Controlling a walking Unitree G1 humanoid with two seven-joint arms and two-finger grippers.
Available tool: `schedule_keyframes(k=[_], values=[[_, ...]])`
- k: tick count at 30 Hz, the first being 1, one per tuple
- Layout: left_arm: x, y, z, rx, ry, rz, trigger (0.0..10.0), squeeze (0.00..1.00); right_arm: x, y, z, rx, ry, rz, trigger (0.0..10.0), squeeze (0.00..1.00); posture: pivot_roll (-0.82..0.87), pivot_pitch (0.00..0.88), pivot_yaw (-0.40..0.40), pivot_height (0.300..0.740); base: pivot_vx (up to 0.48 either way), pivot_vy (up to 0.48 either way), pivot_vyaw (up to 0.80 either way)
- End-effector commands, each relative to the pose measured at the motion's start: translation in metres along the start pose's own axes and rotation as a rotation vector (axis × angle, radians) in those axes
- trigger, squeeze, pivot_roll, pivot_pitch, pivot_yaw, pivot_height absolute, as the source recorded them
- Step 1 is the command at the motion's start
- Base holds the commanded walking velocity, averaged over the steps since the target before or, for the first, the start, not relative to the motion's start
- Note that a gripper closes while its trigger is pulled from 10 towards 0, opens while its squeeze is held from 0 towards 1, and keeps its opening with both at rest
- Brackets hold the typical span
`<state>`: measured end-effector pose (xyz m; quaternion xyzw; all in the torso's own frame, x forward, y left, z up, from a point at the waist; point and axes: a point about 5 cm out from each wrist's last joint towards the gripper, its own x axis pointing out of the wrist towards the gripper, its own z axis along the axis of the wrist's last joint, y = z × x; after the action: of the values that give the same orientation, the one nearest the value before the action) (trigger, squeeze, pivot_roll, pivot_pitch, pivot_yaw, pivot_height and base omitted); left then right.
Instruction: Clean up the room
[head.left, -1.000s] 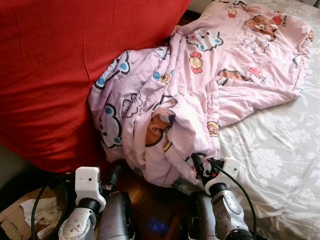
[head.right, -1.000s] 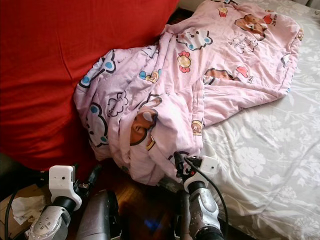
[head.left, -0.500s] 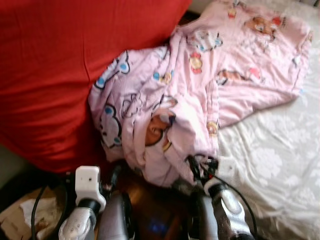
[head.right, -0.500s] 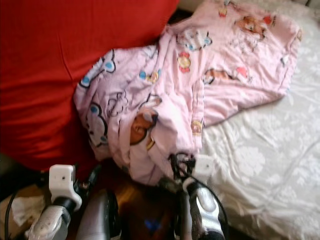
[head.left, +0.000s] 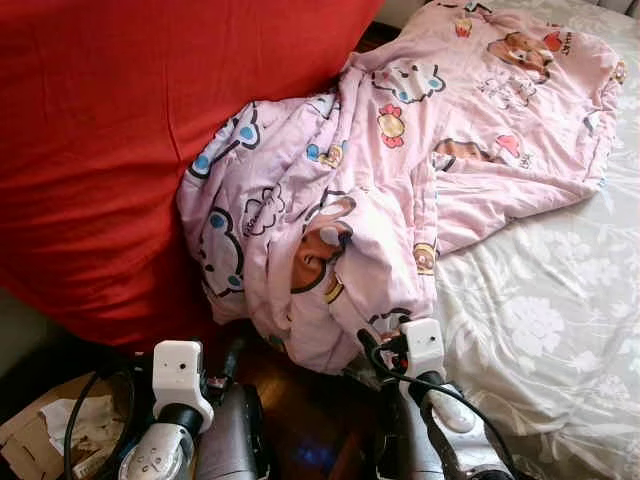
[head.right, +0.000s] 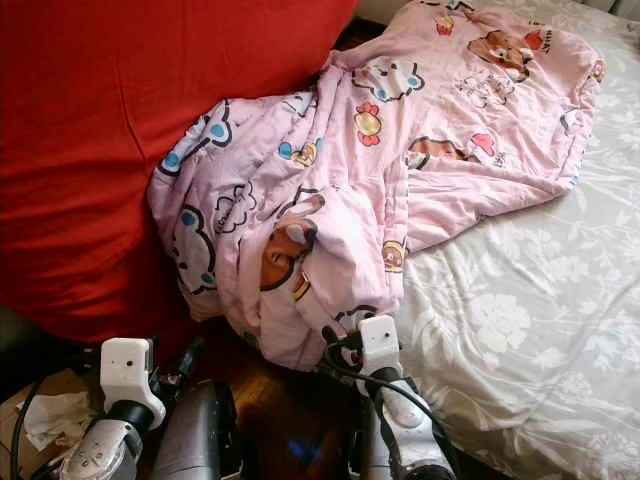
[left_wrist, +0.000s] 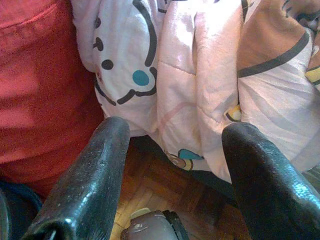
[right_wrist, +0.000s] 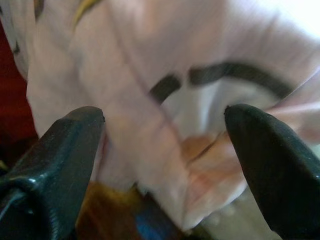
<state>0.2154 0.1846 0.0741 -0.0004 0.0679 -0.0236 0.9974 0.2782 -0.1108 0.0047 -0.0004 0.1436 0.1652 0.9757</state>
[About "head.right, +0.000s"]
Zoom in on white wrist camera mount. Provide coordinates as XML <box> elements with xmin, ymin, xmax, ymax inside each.
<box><xmin>358</xmin><ymin>315</ymin><xmax>403</xmax><ymax>376</ymax></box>
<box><xmin>100</xmin><ymin>337</ymin><xmax>166</xmax><ymax>429</ymax></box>

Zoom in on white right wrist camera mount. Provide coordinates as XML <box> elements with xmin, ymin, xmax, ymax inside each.
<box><xmin>358</xmin><ymin>315</ymin><xmax>403</xmax><ymax>376</ymax></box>

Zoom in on grey right robot leg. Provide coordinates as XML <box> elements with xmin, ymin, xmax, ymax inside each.
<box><xmin>345</xmin><ymin>395</ymin><xmax>396</xmax><ymax>480</ymax></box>

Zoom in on white tissue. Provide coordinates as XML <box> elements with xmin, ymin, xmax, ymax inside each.
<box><xmin>23</xmin><ymin>390</ymin><xmax>96</xmax><ymax>451</ymax></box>

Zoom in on bed with grey floral sheet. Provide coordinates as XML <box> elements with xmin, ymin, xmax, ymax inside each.
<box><xmin>320</xmin><ymin>0</ymin><xmax>640</xmax><ymax>480</ymax></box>

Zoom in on cardboard pieces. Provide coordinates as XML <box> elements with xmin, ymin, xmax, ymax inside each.
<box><xmin>0</xmin><ymin>370</ymin><xmax>101</xmax><ymax>480</ymax></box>

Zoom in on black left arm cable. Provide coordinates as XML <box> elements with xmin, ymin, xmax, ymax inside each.
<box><xmin>10</xmin><ymin>375</ymin><xmax>51</xmax><ymax>480</ymax></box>

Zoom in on pink cartoon print blanket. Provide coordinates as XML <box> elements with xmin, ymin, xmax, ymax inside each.
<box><xmin>147</xmin><ymin>0</ymin><xmax>606</xmax><ymax>371</ymax></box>

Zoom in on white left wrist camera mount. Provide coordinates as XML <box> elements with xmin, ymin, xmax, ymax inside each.
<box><xmin>100</xmin><ymin>337</ymin><xmax>166</xmax><ymax>429</ymax></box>

